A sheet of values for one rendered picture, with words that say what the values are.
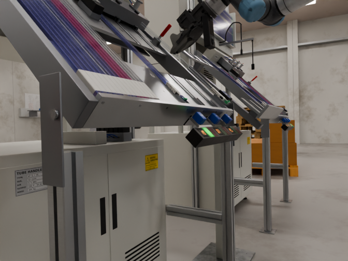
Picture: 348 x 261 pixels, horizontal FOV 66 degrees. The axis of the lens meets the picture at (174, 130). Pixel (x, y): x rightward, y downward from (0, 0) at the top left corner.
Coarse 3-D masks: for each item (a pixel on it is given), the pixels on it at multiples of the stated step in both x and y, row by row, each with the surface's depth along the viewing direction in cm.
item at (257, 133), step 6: (246, 108) 577; (240, 120) 554; (258, 120) 539; (240, 126) 552; (246, 126) 607; (252, 126) 673; (252, 132) 573; (258, 132) 540; (252, 138) 612; (258, 138) 540
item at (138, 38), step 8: (72, 0) 88; (80, 8) 86; (88, 16) 84; (104, 16) 98; (96, 24) 83; (104, 24) 89; (112, 24) 96; (120, 24) 104; (104, 32) 84; (112, 32) 88; (120, 32) 94; (128, 32) 102; (136, 32) 111; (112, 40) 96; (120, 40) 103; (128, 40) 93; (136, 40) 100; (144, 40) 109; (128, 48) 102; (136, 48) 109; (144, 48) 102; (152, 48) 107
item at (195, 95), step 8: (128, 64) 72; (136, 72) 71; (144, 72) 76; (152, 72) 80; (160, 72) 86; (144, 80) 70; (152, 80) 74; (160, 80) 79; (168, 80) 85; (176, 80) 91; (184, 80) 99; (152, 88) 69; (160, 88) 73; (168, 88) 78; (176, 88) 84; (184, 88) 90; (192, 88) 97; (200, 88) 106; (160, 96) 68; (168, 96) 72; (176, 96) 76; (184, 96) 82; (192, 96) 88; (200, 96) 95; (208, 96) 103; (200, 104) 85; (208, 104) 93; (216, 104) 101
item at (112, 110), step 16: (96, 96) 44; (112, 96) 46; (128, 96) 50; (96, 112) 46; (112, 112) 49; (128, 112) 52; (144, 112) 57; (160, 112) 61; (176, 112) 67; (192, 112) 74; (208, 112) 83; (224, 112) 94
